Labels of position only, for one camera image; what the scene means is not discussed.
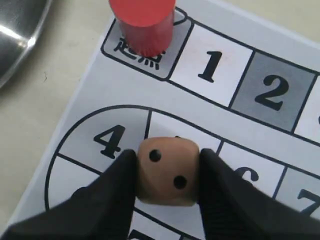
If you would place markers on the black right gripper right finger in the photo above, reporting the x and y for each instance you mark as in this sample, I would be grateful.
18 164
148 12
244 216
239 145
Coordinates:
233 209

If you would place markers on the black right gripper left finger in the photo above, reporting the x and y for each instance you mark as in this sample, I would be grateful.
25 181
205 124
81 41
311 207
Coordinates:
102 210

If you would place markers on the wooden die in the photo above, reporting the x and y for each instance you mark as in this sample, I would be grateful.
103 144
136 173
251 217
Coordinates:
168 171

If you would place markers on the red cylinder game piece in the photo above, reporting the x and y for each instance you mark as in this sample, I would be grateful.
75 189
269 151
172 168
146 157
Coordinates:
147 25

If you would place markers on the paper game board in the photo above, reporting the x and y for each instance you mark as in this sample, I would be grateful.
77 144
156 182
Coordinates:
229 82

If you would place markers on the round steel plate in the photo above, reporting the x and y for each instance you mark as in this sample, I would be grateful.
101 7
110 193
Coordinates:
21 24

